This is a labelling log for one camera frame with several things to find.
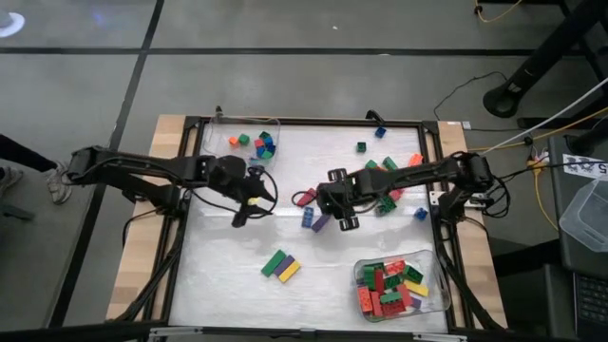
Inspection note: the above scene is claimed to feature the clear plastic container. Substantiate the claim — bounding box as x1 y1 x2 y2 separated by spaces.
559 178 608 253

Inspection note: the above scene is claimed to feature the white round base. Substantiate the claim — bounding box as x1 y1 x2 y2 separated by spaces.
0 11 26 39

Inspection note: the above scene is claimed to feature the white paper label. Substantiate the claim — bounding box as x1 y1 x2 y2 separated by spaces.
561 152 608 181

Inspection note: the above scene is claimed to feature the long yellow block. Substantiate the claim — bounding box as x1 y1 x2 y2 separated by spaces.
277 259 302 284

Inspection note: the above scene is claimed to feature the black stand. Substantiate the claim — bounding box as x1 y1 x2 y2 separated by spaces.
482 0 608 120
564 118 608 156

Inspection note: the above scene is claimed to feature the narrow yellow block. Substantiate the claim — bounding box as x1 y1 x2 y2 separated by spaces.
403 279 429 298

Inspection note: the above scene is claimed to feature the black cable bundle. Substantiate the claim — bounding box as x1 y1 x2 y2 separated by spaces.
474 165 512 219

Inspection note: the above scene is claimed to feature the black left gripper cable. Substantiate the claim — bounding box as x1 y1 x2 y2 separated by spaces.
189 168 280 220

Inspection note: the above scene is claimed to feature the power strip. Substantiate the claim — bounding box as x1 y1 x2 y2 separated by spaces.
524 146 552 172

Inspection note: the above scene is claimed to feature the person's leg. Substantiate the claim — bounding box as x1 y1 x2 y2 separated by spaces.
0 133 58 173

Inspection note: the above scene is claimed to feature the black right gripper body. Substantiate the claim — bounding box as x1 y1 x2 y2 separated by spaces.
315 169 376 219

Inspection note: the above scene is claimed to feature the person's shoe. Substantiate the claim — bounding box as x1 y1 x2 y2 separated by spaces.
46 161 73 205
0 165 24 196

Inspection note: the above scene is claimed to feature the silver mounting bar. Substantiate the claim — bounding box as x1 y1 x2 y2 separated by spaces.
149 325 469 342

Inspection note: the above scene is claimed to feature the yellow cable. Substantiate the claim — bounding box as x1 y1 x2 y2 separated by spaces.
473 0 523 24
467 106 608 232

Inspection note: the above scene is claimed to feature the dark side cart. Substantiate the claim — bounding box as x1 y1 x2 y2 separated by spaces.
548 135 608 342

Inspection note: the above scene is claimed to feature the clear plastic bin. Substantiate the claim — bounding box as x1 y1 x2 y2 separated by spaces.
202 115 281 172
352 249 451 324

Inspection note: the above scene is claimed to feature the black chair leg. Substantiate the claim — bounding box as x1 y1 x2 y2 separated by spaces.
0 201 35 223

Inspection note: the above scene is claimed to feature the long green block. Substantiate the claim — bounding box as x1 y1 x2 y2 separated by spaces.
260 249 288 278

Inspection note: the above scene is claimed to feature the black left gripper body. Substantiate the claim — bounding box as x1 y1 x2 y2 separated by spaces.
218 155 277 204

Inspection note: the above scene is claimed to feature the wooden table board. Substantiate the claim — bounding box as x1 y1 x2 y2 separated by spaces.
436 121 508 329
106 113 189 322

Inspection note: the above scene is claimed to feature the black keyboard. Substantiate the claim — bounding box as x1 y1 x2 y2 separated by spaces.
572 273 608 341

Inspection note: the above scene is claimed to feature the long purple block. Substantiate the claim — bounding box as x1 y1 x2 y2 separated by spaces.
274 255 296 278
311 213 333 234

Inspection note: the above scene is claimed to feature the white cable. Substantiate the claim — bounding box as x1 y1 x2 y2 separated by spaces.
469 75 608 161

